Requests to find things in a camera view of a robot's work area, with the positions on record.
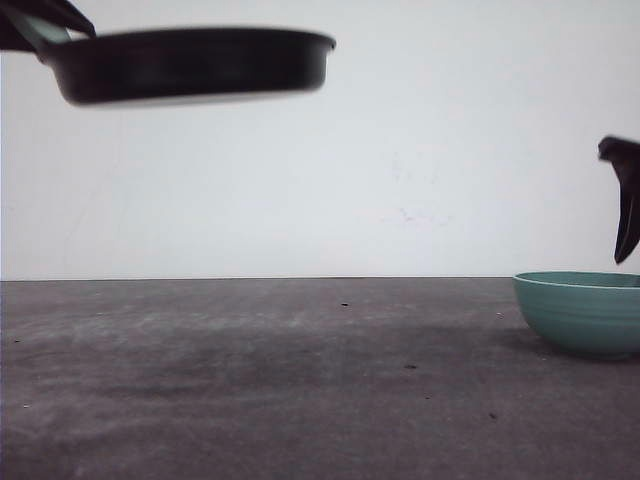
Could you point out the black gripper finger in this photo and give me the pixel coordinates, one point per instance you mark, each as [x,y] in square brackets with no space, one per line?
[15,37]
[63,13]

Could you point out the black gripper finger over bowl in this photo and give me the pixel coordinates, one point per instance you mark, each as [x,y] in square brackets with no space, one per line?
[623,155]

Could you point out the black pan with green handle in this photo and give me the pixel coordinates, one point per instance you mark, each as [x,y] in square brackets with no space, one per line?
[176,65]

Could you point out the teal ribbed bowl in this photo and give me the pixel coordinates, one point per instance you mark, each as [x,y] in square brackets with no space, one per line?
[592,314]

